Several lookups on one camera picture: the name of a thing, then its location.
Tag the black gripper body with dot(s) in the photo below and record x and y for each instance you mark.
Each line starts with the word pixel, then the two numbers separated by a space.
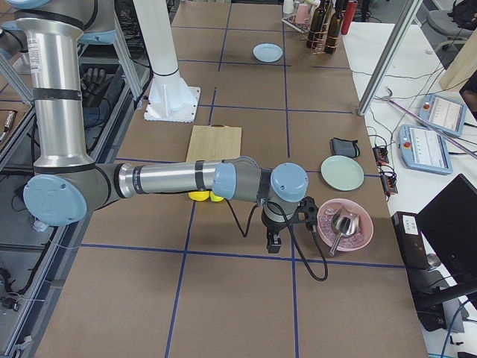
pixel 271 227

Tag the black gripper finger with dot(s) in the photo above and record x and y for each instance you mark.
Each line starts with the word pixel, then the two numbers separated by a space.
pixel 274 242

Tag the light blue plate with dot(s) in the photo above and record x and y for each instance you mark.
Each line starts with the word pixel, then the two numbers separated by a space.
pixel 267 52

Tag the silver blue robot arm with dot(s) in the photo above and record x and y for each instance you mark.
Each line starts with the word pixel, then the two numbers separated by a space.
pixel 67 183

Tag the mint green plate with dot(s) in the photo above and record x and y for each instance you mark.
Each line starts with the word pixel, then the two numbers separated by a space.
pixel 342 173

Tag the pink bowl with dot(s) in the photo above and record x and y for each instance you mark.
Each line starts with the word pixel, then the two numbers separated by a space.
pixel 359 239

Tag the right yellow lemon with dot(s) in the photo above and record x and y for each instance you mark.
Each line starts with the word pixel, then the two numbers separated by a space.
pixel 215 198

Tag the yellow lemon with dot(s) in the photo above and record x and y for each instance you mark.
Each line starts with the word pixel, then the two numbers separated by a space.
pixel 215 198
pixel 199 195

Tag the metal scoop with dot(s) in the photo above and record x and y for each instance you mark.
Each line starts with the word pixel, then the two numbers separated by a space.
pixel 344 224

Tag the left yellow lemon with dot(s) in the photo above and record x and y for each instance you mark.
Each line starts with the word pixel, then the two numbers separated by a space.
pixel 199 195

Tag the wooden cutting board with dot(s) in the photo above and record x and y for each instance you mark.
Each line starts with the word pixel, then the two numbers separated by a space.
pixel 216 142

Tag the dark grey folded cloth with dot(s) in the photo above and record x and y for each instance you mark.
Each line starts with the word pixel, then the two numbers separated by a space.
pixel 345 147

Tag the black computer box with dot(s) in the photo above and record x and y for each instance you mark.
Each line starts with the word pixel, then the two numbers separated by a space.
pixel 410 240

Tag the near teach pendant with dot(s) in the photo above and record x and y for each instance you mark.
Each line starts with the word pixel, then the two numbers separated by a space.
pixel 424 150

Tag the teach pendant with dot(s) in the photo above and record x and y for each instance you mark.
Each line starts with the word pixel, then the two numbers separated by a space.
pixel 424 150
pixel 444 113

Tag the black monitor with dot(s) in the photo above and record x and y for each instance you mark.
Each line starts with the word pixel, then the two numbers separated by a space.
pixel 448 223

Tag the dark wine bottle left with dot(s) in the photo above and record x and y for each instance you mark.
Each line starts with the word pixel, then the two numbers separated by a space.
pixel 316 24

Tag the dark wine bottle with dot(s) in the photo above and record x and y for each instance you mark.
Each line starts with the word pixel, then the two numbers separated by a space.
pixel 316 24
pixel 334 28

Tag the dark wine bottle right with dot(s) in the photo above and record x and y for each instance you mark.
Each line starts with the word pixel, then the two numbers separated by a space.
pixel 334 28

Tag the pink reacher stick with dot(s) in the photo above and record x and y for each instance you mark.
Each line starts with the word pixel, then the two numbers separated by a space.
pixel 387 98

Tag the far teach pendant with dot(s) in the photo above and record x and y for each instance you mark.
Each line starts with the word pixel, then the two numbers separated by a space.
pixel 444 113

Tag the pink cup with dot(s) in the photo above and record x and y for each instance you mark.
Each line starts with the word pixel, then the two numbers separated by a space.
pixel 302 14

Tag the white cup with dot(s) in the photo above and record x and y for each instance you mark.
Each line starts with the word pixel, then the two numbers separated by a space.
pixel 288 7

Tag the black mannequin hand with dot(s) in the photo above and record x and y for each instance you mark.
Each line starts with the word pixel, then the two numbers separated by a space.
pixel 94 84

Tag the red cylinder bottle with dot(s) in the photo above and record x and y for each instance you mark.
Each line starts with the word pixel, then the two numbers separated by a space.
pixel 348 15

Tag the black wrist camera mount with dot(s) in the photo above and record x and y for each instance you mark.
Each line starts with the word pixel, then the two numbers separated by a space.
pixel 306 213

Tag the orange black cable adapter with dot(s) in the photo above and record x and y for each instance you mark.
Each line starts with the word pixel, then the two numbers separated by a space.
pixel 387 174

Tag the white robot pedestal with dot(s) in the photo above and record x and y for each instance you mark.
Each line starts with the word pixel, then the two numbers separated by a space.
pixel 170 98

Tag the copper wire bottle rack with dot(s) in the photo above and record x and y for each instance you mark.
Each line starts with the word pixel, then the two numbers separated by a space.
pixel 303 29

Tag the aluminium frame post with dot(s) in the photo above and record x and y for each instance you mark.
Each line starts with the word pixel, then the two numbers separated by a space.
pixel 396 37

